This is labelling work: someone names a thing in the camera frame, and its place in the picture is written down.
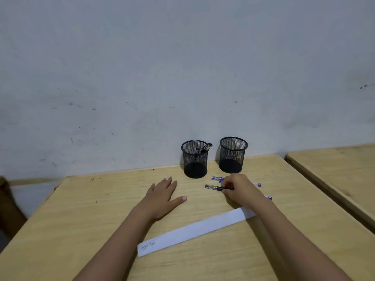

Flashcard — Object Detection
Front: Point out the blue pen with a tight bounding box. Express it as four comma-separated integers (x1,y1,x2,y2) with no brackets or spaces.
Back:
211,176,262,188
218,180,273,201

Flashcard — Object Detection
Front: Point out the black mesh cup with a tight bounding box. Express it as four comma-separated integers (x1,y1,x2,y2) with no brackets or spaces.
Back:
180,139,209,179
218,136,249,174

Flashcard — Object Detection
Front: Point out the person's right forearm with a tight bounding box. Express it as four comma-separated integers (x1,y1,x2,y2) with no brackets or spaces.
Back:
243,200,354,281

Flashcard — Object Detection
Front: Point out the person's left forearm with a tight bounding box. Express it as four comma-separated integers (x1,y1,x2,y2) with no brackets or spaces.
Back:
73,212,154,281

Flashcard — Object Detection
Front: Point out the person's right hand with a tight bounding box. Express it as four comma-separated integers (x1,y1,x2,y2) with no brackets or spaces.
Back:
220,173,271,213

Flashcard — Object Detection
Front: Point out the dark wooden side table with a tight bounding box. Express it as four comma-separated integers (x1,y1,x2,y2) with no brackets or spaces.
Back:
0,176,27,240

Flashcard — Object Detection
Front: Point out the white paper strip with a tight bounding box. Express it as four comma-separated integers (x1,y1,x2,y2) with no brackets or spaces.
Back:
137,207,258,258

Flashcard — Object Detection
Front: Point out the light wooden side table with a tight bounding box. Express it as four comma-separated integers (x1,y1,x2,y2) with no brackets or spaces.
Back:
284,143,375,231

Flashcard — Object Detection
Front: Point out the person's left hand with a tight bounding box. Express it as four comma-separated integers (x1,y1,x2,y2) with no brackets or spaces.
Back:
130,176,188,221

